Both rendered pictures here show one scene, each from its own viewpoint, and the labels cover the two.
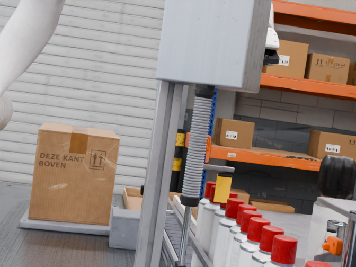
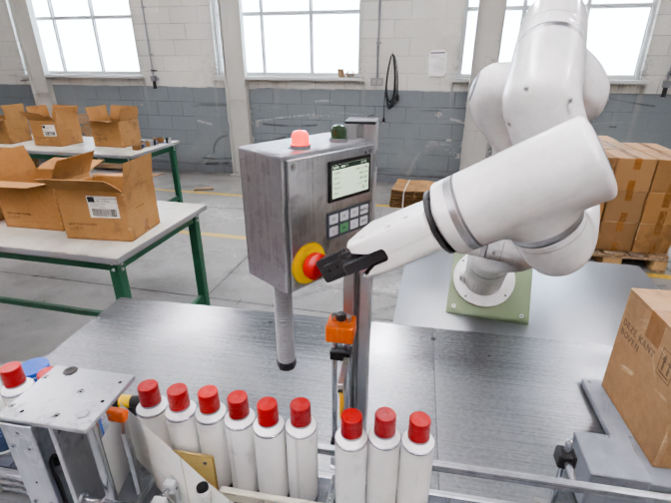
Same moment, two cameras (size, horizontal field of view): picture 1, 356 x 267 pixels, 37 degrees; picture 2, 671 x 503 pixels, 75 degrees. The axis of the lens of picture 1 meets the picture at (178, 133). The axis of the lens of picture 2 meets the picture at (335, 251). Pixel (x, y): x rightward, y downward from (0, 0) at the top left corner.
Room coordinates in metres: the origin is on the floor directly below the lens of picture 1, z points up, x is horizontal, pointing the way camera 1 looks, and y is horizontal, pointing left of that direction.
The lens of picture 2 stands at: (1.20, -0.61, 1.58)
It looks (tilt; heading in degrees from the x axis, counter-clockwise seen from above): 24 degrees down; 109
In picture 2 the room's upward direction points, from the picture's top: straight up
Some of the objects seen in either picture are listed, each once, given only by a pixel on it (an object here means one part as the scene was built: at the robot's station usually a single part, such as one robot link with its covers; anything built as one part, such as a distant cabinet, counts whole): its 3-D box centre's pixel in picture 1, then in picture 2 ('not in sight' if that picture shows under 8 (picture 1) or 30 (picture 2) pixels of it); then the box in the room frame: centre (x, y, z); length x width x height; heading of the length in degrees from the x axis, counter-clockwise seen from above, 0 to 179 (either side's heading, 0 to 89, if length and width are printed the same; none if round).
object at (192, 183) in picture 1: (197, 145); (284, 315); (0.91, -0.04, 1.18); 0.04 x 0.04 x 0.21
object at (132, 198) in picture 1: (157, 202); not in sight; (2.08, 0.04, 0.85); 0.30 x 0.26 x 0.04; 9
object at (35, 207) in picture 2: not in sight; (47, 187); (-0.94, 1.00, 0.96); 0.53 x 0.45 x 0.37; 97
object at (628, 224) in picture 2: not in sight; (598, 195); (2.20, 3.76, 0.45); 1.20 x 0.84 x 0.89; 97
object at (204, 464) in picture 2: not in sight; (188, 471); (0.80, -0.19, 0.94); 0.10 x 0.01 x 0.09; 9
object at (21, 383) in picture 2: not in sight; (26, 411); (0.46, -0.21, 0.98); 0.05 x 0.05 x 0.20
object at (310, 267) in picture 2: not in sight; (313, 264); (1.00, -0.11, 1.33); 0.04 x 0.03 x 0.04; 64
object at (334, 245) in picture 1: (331, 245); (118, 412); (0.72, -0.23, 1.08); 0.03 x 0.02 x 0.02; 9
